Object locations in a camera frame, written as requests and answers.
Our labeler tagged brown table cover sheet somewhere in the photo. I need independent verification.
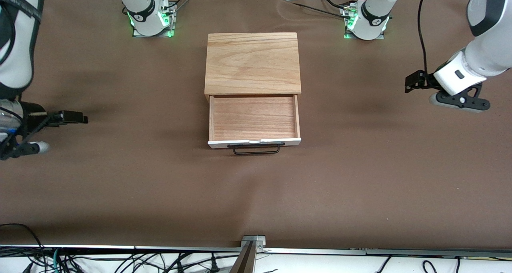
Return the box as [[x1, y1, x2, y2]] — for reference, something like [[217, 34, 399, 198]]
[[0, 0, 512, 250]]

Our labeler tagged wooden drawer cabinet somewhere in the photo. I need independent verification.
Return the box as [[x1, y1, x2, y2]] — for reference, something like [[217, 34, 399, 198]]
[[204, 32, 302, 101]]

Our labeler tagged teal cable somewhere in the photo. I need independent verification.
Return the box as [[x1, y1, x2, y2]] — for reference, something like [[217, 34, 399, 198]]
[[51, 247, 64, 273]]

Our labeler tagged aluminium camera mount post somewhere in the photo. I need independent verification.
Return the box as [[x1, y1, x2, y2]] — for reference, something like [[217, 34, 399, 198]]
[[230, 235, 265, 273]]

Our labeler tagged black cable loop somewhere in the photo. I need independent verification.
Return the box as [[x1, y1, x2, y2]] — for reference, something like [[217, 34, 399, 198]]
[[0, 223, 44, 265]]

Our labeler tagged black cable on table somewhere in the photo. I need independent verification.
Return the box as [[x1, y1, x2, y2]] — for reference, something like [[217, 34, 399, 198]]
[[292, 0, 348, 16]]

